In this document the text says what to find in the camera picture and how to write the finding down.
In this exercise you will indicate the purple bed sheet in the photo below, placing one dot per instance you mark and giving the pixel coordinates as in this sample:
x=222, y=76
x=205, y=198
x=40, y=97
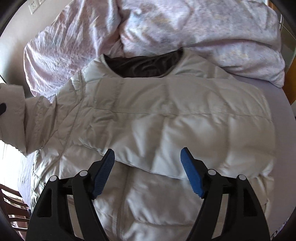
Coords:
x=282, y=138

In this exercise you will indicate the pink floral duvet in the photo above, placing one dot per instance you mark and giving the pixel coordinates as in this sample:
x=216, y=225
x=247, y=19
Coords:
x=242, y=37

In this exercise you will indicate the dark wooden chair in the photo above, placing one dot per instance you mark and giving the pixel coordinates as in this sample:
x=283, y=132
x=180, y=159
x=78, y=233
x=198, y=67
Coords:
x=16, y=211

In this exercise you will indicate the white wall socket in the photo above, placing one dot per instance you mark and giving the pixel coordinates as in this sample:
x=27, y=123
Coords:
x=34, y=5

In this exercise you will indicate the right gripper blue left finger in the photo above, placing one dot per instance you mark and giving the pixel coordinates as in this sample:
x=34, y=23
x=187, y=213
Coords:
x=86, y=186

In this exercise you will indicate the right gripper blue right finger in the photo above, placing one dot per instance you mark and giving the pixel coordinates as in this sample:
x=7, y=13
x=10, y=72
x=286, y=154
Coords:
x=208, y=185

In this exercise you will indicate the beige puffer jacket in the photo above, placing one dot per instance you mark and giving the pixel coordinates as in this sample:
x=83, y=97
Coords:
x=150, y=138

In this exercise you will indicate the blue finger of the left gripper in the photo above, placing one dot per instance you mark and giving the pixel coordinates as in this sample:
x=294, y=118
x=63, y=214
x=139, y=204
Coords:
x=2, y=108

